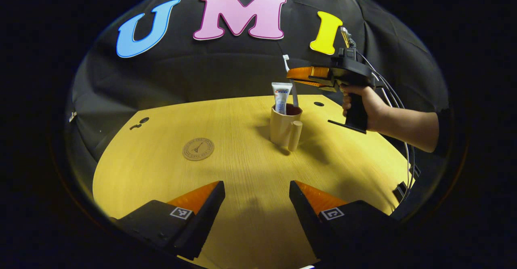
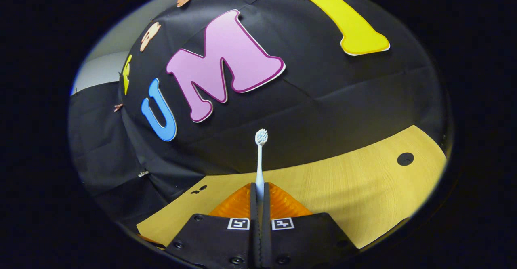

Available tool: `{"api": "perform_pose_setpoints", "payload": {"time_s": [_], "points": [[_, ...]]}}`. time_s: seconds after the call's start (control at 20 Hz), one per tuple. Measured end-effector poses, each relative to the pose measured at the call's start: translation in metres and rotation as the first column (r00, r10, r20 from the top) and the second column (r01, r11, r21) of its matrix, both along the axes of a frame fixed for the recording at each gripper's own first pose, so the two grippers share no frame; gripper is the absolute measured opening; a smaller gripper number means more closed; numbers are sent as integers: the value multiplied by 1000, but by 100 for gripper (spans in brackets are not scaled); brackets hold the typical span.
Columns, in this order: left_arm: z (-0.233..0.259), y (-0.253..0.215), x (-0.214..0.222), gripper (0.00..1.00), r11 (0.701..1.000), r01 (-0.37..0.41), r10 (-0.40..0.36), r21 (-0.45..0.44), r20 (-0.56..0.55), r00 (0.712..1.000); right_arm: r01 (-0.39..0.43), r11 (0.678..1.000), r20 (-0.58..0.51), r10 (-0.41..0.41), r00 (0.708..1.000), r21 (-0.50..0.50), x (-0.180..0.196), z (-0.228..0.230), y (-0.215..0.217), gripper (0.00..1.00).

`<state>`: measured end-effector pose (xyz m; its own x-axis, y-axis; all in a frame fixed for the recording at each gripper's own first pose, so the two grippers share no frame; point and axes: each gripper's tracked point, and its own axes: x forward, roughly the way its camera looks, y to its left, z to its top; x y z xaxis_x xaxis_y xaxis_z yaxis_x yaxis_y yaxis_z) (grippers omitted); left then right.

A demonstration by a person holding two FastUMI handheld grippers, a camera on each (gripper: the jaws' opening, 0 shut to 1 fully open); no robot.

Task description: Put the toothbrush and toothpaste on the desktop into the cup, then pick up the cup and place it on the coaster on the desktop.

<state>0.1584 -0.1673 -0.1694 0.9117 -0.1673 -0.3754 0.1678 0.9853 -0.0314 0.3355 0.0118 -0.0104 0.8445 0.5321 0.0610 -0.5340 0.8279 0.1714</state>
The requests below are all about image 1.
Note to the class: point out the black desk bracket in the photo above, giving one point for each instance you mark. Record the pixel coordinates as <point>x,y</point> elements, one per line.
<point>400,191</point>

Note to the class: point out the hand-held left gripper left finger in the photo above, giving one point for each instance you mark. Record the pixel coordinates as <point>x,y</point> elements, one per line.
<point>210,212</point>

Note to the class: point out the silver cloth clip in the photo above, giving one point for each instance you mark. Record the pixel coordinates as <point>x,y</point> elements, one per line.
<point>72,116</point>

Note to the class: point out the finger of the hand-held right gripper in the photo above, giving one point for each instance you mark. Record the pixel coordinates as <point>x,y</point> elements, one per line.
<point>327,85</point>
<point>311,73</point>

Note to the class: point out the black backdrop cloth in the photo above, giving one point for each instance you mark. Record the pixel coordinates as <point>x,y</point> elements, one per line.
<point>202,75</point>

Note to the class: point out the wooden desktop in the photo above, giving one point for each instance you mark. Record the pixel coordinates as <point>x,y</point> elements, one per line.
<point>250,168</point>

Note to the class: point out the white toothpaste tube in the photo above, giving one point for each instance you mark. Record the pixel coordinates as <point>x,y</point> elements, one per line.
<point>281,97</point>

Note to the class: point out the round cork coaster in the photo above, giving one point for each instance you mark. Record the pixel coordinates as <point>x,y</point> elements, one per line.
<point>198,149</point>

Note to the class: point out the grey toothbrush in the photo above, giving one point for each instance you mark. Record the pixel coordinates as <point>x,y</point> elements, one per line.
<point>294,95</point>

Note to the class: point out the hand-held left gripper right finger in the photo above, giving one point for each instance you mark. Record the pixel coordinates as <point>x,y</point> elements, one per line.
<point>303,214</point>

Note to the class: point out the beige cup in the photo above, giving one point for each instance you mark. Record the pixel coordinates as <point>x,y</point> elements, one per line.
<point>280,129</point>

